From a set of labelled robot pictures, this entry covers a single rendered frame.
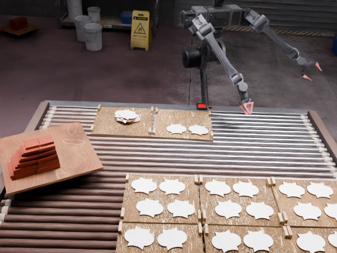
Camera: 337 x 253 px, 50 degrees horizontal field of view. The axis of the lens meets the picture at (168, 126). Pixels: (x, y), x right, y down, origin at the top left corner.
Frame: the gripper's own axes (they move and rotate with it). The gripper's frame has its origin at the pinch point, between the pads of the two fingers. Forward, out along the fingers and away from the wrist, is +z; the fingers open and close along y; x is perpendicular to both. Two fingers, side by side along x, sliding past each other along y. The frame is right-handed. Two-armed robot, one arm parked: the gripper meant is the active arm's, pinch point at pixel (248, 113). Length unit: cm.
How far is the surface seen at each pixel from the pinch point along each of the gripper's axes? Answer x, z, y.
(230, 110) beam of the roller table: -4.0, -4.7, -37.3
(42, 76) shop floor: -204, -121, -269
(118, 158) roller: -89, 5, 15
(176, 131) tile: -49.5, -0.6, -6.1
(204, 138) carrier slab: -32.5, 8.5, -2.8
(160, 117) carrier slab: -57, -13, -22
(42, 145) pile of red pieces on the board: -119, -13, 53
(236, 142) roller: -12.1, 17.3, -3.5
